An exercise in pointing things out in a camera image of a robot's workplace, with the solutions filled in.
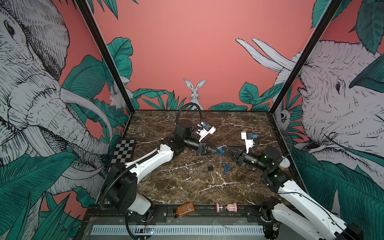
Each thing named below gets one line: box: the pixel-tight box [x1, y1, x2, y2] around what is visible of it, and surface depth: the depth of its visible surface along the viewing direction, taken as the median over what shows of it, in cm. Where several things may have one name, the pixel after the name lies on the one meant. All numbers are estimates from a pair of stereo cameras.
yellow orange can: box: [278, 156, 291, 171], surface depth 90 cm
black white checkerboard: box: [108, 138, 136, 172], surface depth 97 cm
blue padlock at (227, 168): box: [223, 161, 231, 172], surface depth 92 cm
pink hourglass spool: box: [216, 202, 238, 213], surface depth 76 cm
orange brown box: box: [177, 202, 195, 218], surface depth 74 cm
